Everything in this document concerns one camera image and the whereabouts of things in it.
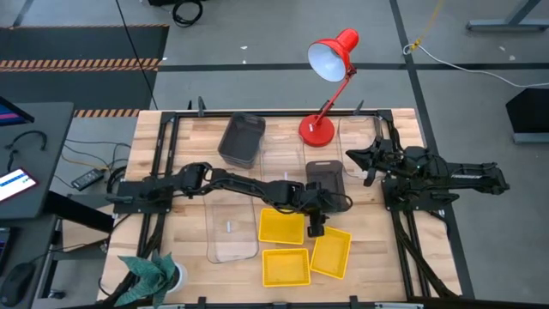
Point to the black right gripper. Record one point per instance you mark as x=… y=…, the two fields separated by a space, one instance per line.
x=384 y=161

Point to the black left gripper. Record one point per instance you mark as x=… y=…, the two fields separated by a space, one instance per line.
x=319 y=198

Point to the clear plastic basket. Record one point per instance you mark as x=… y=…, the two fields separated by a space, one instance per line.
x=283 y=150
x=357 y=137
x=233 y=240

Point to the yellow slotted plastic basket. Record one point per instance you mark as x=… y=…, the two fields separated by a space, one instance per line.
x=286 y=267
x=331 y=253
x=281 y=226

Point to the black plastic basket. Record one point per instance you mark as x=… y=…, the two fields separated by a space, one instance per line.
x=241 y=137
x=327 y=173
x=240 y=165

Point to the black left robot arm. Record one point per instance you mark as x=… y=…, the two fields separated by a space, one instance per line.
x=240 y=182

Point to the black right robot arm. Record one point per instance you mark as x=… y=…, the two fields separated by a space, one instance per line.
x=454 y=176

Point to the red desk lamp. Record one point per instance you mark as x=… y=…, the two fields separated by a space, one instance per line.
x=329 y=56

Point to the white plant pot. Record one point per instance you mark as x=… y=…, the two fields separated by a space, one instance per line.
x=181 y=276

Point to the black stand foot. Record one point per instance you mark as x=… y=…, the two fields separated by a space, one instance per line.
x=529 y=113

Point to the green leafy plant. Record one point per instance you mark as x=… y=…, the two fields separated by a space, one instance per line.
x=148 y=274

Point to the grey metal table leg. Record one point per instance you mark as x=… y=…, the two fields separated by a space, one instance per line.
x=508 y=23

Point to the black power adapter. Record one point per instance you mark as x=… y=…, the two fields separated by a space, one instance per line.
x=88 y=179

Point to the dark grey side desk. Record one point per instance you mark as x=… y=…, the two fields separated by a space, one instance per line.
x=38 y=154

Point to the black hazard-striped floor mat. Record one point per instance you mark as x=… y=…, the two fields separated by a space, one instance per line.
x=86 y=47

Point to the black computer mouse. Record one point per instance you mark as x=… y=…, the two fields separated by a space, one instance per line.
x=17 y=283

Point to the smartphone on side desk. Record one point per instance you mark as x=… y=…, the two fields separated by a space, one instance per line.
x=15 y=183

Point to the black computer monitor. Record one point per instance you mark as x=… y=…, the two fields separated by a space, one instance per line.
x=13 y=112

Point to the black aluminium table frame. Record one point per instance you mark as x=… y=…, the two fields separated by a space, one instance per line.
x=169 y=137

